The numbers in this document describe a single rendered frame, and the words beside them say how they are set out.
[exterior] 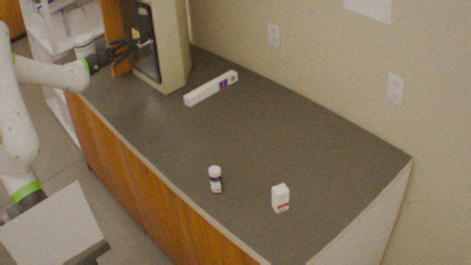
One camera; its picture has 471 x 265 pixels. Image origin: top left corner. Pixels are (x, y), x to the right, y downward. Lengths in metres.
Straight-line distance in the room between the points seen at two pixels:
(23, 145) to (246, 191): 0.75
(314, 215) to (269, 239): 0.16
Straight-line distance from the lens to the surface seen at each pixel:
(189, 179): 1.44
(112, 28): 2.07
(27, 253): 1.25
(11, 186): 1.30
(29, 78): 1.53
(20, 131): 1.17
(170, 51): 1.83
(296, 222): 1.28
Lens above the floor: 1.91
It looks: 37 degrees down
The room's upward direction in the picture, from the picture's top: 5 degrees counter-clockwise
